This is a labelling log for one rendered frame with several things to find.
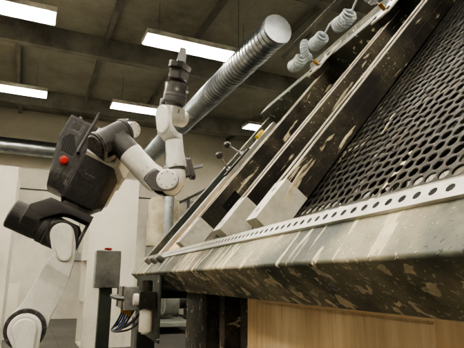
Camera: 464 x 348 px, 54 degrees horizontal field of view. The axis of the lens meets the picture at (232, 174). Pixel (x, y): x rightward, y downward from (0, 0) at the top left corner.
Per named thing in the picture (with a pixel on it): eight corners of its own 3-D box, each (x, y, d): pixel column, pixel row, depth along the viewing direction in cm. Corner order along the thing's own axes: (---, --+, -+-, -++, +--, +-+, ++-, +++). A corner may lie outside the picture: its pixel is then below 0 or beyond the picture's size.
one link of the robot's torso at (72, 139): (28, 179, 163) (77, 97, 175) (34, 195, 194) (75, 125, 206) (105, 215, 169) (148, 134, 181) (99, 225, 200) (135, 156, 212)
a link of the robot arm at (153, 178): (158, 201, 159) (116, 157, 163) (163, 207, 172) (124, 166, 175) (182, 179, 161) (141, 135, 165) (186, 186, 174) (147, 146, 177)
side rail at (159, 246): (161, 270, 243) (146, 256, 242) (278, 132, 285) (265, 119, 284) (163, 269, 237) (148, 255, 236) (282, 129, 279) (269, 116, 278)
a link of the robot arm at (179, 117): (175, 92, 167) (169, 123, 167) (195, 99, 175) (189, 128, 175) (154, 91, 174) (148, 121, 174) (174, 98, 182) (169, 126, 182)
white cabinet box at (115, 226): (74, 342, 584) (88, 184, 630) (121, 340, 606) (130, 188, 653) (80, 349, 530) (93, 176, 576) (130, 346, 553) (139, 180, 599)
